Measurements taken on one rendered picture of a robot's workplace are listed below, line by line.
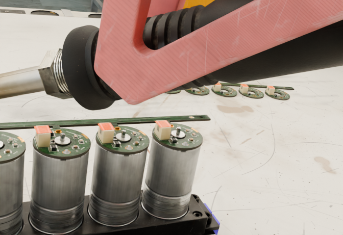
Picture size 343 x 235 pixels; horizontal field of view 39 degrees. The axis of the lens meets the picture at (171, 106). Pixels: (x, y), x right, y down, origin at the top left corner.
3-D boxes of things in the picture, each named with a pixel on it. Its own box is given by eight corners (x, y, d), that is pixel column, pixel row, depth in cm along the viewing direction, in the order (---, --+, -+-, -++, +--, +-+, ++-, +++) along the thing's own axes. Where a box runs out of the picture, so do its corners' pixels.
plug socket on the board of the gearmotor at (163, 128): (174, 139, 23) (176, 127, 23) (157, 140, 23) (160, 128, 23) (168, 131, 24) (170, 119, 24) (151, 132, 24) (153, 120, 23)
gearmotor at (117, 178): (142, 237, 24) (156, 148, 22) (93, 244, 23) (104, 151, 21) (126, 207, 26) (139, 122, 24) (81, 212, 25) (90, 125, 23)
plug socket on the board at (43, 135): (55, 147, 21) (56, 133, 21) (35, 148, 21) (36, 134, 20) (52, 137, 22) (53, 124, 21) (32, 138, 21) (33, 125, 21)
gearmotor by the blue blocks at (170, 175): (192, 229, 25) (211, 144, 23) (148, 236, 24) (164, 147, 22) (174, 201, 27) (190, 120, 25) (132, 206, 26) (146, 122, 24)
